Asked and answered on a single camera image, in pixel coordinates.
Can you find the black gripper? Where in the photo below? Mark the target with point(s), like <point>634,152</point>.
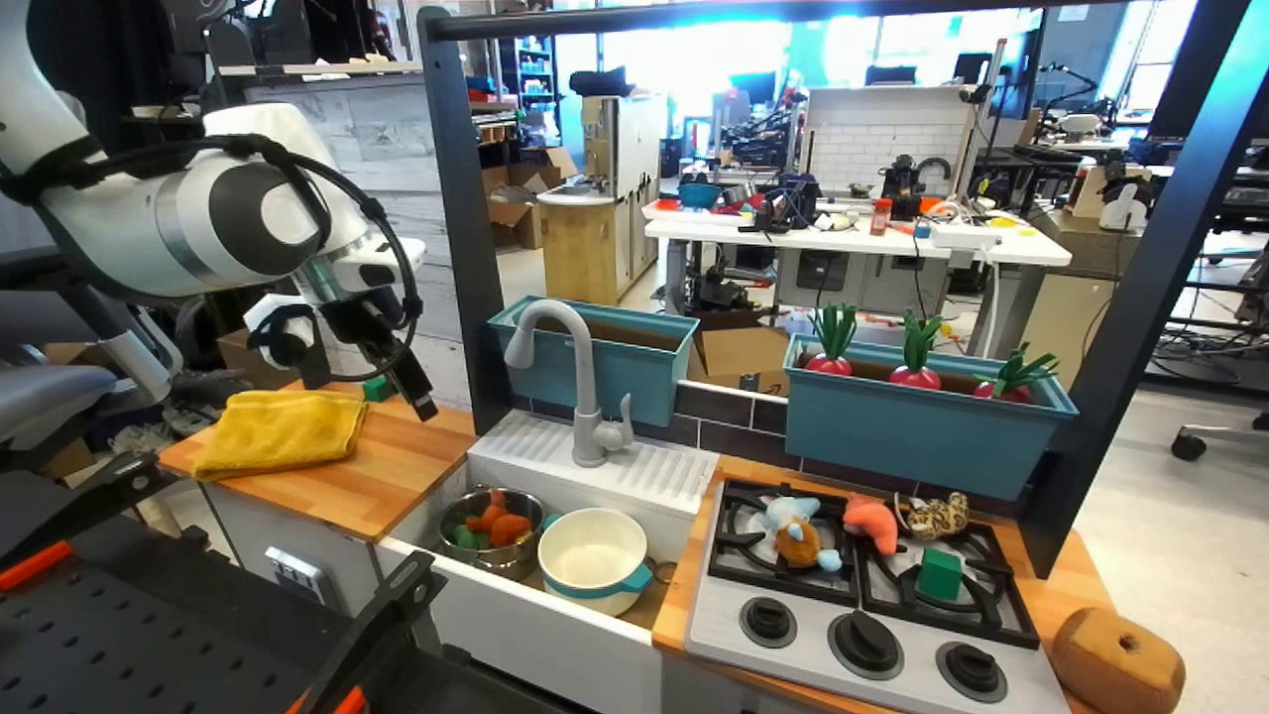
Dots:
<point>348,332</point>

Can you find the green plush cube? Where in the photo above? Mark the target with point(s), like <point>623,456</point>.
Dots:
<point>381,389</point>

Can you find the orange plush toy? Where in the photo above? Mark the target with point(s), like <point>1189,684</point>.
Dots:
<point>502,522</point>

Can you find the toy food pile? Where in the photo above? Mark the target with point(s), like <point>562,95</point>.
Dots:
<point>795,505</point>

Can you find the brown plush toy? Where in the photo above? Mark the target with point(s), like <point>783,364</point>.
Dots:
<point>795,541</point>

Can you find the pink plush toy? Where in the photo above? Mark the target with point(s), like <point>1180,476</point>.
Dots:
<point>873,522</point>

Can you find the red plush radish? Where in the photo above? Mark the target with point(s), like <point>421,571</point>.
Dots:
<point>914,360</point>
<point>831,345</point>
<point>1012,378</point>

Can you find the toy stove black grates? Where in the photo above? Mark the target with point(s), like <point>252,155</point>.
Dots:
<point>857,649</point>

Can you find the beige patterned plush toy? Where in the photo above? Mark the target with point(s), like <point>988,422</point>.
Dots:
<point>930,514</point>

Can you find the green white plush toy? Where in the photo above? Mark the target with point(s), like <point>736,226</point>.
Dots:
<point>942,571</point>

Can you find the yellow towel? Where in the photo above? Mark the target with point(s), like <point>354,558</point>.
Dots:
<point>278,431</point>

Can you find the grey toy faucet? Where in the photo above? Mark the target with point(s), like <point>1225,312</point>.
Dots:
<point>581,384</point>

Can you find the steel pot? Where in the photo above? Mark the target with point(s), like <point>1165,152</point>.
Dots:
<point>491,566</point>

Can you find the tan wooden cabinet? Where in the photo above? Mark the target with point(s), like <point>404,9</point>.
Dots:
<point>576,250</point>

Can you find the empty teal planter box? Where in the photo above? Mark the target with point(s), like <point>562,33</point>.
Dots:
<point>621,364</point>

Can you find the white toy sink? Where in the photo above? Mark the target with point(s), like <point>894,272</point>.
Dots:
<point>638,469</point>

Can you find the grey wood backsplash panel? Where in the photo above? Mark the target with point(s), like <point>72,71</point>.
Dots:
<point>381,143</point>

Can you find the white bowl teal rim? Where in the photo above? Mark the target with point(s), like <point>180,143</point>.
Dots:
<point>592,549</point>

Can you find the cardboard box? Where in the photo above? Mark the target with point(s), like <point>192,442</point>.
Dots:
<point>740,360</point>

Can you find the black pegboard table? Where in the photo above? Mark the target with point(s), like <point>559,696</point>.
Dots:
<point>161,637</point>

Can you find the grey office chair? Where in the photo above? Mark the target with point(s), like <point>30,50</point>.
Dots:
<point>54,398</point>

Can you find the white desk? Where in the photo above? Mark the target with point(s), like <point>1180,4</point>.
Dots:
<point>857,242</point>

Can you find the teal planter box with vegetables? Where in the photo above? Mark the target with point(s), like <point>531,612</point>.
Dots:
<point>925,431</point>

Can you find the wooden block with hole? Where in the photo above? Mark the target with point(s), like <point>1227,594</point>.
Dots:
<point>1115,661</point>

